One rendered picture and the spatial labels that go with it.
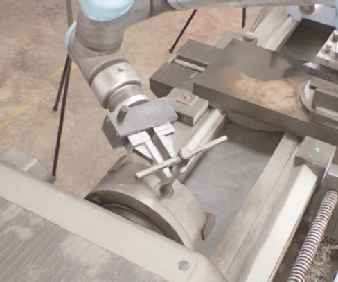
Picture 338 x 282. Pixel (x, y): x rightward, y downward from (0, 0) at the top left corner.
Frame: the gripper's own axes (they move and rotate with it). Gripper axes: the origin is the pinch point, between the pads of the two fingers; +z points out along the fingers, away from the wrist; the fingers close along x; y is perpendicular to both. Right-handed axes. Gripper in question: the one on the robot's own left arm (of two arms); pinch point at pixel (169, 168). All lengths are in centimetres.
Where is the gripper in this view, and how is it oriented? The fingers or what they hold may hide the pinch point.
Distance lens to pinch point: 93.5
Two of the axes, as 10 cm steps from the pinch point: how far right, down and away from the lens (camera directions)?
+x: 7.8, -2.9, 5.5
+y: 3.4, -5.4, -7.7
